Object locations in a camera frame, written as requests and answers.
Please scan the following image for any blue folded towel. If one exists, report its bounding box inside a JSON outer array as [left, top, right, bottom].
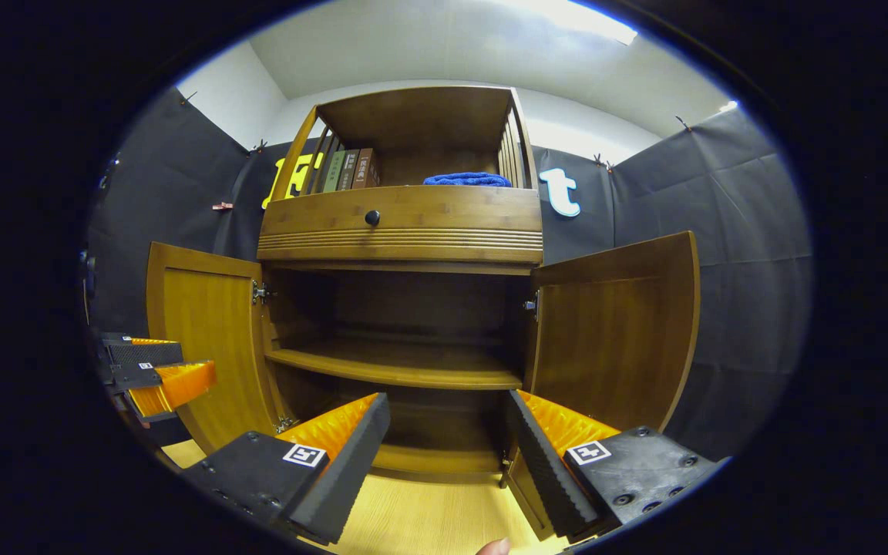
[[422, 172, 513, 188]]

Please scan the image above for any wooden double-door shoe cabinet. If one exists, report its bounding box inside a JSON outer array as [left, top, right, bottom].
[[146, 85, 701, 540]]

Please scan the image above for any black backdrop cloth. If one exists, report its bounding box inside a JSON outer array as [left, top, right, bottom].
[[86, 85, 813, 463]]

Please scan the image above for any brown book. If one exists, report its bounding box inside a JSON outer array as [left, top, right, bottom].
[[351, 148, 382, 190]]

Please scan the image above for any wooden ridged drawer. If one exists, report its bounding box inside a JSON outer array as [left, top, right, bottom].
[[257, 185, 545, 265]]

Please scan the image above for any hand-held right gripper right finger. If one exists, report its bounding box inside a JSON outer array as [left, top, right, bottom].
[[507, 389, 722, 540]]

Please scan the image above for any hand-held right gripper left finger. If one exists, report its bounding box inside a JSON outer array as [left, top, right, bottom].
[[182, 393, 391, 544]]

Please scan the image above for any wooden cabinet door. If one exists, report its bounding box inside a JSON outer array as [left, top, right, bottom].
[[146, 242, 287, 456], [507, 231, 701, 540]]

